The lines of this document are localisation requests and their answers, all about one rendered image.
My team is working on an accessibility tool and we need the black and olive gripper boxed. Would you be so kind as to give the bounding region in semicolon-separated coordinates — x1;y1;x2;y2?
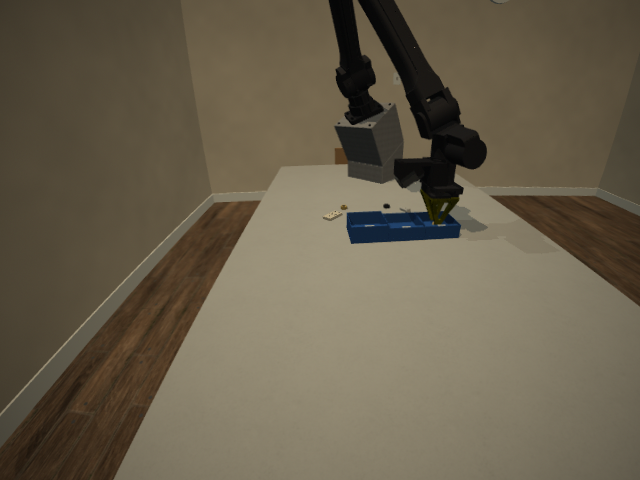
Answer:
420;160;464;225

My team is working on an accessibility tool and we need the white domino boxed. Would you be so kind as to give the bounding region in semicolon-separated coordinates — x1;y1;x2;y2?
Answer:
323;211;342;221

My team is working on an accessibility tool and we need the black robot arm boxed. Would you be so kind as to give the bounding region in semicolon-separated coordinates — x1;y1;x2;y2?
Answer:
329;0;487;189

